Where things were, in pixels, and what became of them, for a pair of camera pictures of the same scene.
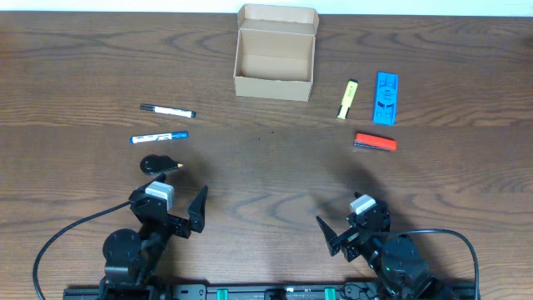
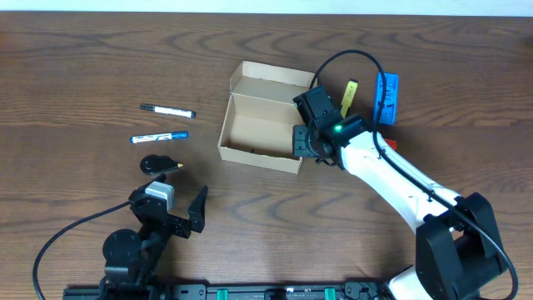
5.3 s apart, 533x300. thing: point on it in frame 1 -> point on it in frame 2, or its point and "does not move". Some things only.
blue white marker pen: (159, 137) does not move
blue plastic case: (386, 98) does not move
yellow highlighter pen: (348, 97) does not move
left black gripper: (167, 218) does not move
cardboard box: (276, 52) -> (261, 113)
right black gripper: (352, 237) -> (300, 142)
